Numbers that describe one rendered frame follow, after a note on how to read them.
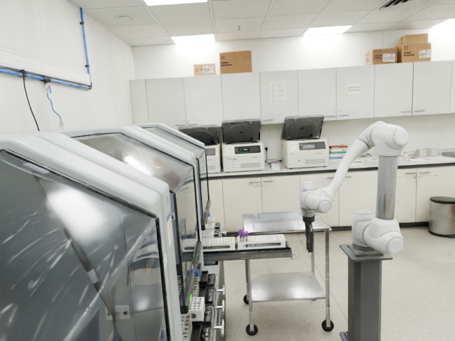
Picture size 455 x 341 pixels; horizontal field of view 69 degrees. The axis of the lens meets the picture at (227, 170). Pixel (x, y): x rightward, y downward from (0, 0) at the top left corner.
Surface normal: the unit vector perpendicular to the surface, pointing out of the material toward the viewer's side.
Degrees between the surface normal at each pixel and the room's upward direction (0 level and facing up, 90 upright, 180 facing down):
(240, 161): 90
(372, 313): 90
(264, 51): 90
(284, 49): 90
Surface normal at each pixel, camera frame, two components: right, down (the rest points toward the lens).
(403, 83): 0.00, 0.16
